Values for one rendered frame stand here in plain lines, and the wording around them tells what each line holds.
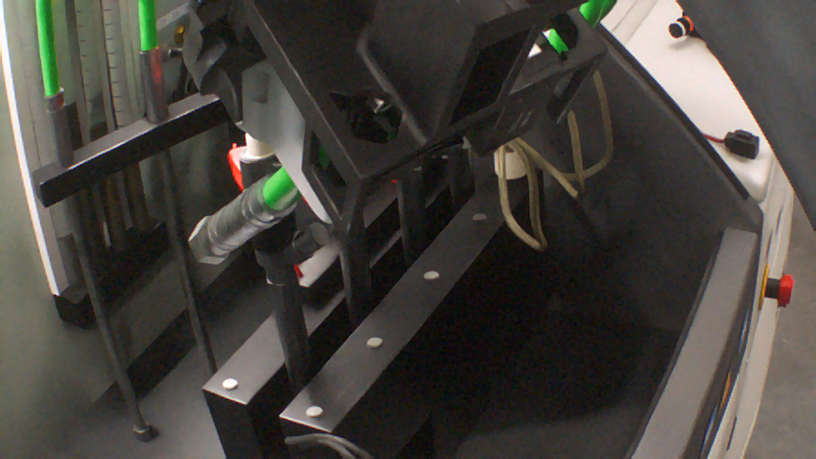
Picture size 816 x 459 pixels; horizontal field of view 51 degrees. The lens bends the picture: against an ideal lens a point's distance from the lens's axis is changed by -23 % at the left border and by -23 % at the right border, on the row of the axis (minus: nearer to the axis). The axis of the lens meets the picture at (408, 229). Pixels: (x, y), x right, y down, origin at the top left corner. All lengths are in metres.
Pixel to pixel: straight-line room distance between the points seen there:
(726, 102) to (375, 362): 0.51
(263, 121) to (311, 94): 0.11
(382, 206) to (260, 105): 0.47
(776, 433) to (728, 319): 1.32
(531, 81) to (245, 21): 0.08
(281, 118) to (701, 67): 0.82
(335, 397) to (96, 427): 0.32
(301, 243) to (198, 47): 0.32
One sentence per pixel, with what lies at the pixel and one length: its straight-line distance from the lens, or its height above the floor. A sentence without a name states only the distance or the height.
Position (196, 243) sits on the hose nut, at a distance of 0.49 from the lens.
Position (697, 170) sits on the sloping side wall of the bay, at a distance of 0.84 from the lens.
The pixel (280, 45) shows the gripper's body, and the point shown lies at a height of 1.30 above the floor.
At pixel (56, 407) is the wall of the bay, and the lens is 0.89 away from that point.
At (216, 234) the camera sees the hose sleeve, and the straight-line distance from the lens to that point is 0.47.
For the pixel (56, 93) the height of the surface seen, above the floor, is 1.16.
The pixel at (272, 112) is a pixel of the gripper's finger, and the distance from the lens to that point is 0.33.
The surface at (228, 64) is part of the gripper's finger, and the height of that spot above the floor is 1.28.
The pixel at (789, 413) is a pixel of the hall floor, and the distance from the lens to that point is 2.11.
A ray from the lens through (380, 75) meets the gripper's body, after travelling 0.24.
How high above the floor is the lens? 1.38
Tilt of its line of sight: 30 degrees down
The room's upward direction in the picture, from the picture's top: 6 degrees counter-clockwise
